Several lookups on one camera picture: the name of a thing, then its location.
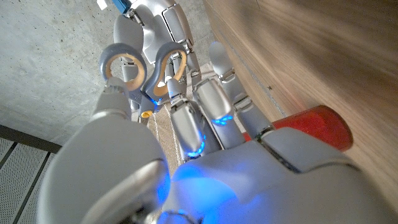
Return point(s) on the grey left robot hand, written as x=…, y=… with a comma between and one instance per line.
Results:
x=248, y=186

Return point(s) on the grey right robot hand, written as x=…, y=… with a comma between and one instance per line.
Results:
x=155, y=28

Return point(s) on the red plastic cup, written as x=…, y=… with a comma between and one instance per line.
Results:
x=314, y=123

